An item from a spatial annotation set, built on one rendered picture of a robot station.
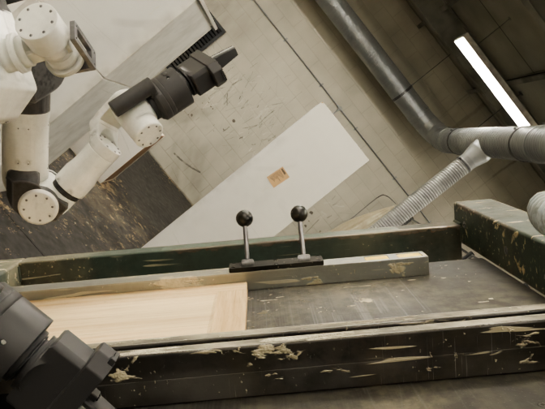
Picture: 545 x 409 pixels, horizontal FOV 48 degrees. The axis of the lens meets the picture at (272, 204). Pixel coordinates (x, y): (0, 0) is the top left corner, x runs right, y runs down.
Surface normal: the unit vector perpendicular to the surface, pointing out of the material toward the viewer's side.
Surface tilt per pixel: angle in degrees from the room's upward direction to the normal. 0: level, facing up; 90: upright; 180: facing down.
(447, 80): 90
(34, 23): 79
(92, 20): 90
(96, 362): 46
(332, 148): 90
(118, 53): 90
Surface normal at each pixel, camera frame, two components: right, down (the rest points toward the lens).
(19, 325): 0.54, -0.51
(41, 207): 0.24, 0.39
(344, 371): 0.03, 0.14
